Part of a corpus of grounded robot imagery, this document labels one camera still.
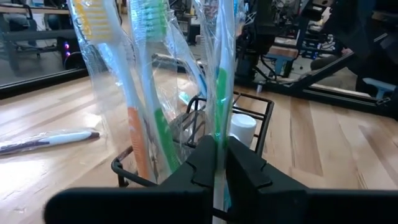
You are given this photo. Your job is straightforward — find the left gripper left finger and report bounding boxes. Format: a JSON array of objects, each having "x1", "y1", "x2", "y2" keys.
[{"x1": 43, "y1": 134, "x2": 218, "y2": 224}]

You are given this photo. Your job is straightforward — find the purple toothbrush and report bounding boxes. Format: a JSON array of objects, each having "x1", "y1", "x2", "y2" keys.
[{"x1": 0, "y1": 129, "x2": 102, "y2": 156}]

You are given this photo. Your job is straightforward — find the grey background table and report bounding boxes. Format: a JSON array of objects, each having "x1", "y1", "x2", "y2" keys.
[{"x1": 0, "y1": 2, "x2": 78, "y2": 74}]

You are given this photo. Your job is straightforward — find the orange toothbrush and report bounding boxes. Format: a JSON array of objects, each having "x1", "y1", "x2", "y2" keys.
[{"x1": 67, "y1": 0, "x2": 156, "y2": 184}]

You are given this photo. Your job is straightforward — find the black wire rack caddy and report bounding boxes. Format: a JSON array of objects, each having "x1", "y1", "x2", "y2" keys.
[{"x1": 111, "y1": 90, "x2": 276, "y2": 224}]

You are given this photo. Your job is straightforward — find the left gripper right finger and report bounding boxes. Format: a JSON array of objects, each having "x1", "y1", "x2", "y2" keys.
[{"x1": 226, "y1": 136, "x2": 398, "y2": 224}]

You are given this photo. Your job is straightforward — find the blue-grey metal stand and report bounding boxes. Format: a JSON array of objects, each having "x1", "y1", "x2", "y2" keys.
[{"x1": 264, "y1": 46, "x2": 398, "y2": 100}]

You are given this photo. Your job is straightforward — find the green toothbrush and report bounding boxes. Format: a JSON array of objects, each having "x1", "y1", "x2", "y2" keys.
[
  {"x1": 127, "y1": 0, "x2": 187, "y2": 175},
  {"x1": 192, "y1": 0, "x2": 246, "y2": 224}
]

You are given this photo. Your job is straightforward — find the blue mouthwash bottle white cap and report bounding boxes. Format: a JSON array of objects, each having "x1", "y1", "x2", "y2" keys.
[{"x1": 229, "y1": 113, "x2": 258, "y2": 149}]

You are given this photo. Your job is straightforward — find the blue toothbrush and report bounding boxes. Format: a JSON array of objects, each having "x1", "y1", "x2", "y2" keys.
[{"x1": 167, "y1": 27, "x2": 208, "y2": 99}]

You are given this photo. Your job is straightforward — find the black computer tower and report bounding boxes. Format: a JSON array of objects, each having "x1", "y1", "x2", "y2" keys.
[{"x1": 57, "y1": 36, "x2": 85, "y2": 70}]

